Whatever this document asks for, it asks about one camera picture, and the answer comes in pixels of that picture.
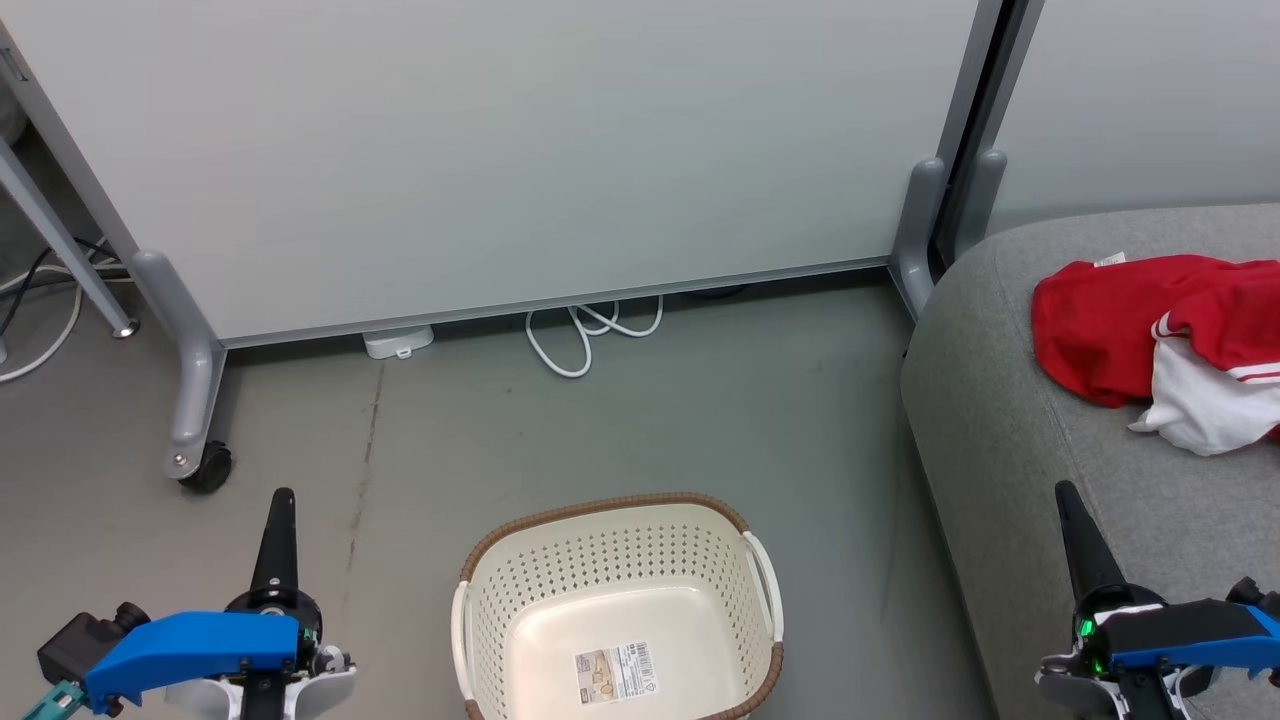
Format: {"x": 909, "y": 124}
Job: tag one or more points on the red garment wide white band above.
{"x": 1090, "y": 330}

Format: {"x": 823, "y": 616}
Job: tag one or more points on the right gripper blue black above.
{"x": 1180, "y": 630}

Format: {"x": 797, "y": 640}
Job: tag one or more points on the grey fabric sofa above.
{"x": 1000, "y": 400}

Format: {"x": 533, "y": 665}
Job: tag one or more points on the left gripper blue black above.
{"x": 200, "y": 640}

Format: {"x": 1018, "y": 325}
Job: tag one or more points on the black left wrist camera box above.
{"x": 90, "y": 640}

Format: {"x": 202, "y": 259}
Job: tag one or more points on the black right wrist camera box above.
{"x": 1255, "y": 592}

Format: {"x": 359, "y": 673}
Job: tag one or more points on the cream perforated laundry basket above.
{"x": 600, "y": 560}

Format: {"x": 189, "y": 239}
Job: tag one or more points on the black caster wheel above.
{"x": 210, "y": 468}

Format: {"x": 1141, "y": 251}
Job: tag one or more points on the slanted grey metal leg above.
{"x": 60, "y": 240}

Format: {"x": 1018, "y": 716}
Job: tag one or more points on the printed barcode sticker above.
{"x": 615, "y": 672}

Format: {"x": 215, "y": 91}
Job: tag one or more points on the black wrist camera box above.
{"x": 90, "y": 640}
{"x": 1255, "y": 592}

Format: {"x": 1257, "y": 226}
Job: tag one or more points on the grey partition foot with caster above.
{"x": 195, "y": 400}

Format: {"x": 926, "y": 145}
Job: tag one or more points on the wide white partition panel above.
{"x": 500, "y": 150}

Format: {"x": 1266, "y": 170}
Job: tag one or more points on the narrow white partition panel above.
{"x": 1150, "y": 100}

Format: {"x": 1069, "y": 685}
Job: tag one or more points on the white power adapter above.
{"x": 398, "y": 342}

